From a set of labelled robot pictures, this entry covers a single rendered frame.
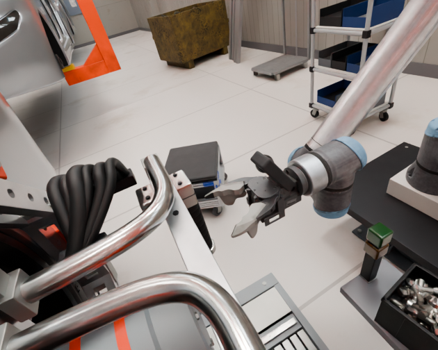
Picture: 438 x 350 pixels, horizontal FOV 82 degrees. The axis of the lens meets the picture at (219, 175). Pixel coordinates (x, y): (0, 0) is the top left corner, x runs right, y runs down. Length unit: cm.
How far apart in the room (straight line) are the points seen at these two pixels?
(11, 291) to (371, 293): 79
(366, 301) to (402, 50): 63
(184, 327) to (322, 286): 108
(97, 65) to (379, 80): 345
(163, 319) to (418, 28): 76
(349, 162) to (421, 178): 67
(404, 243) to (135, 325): 102
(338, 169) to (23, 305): 56
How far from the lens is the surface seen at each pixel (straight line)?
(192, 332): 34
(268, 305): 123
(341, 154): 62
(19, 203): 42
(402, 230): 123
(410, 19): 79
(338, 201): 70
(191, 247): 29
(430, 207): 129
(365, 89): 76
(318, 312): 131
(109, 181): 36
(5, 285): 32
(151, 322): 34
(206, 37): 524
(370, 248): 76
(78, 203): 35
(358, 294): 86
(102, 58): 385
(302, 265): 141
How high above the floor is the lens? 120
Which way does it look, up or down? 37 degrees down
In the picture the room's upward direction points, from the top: 15 degrees counter-clockwise
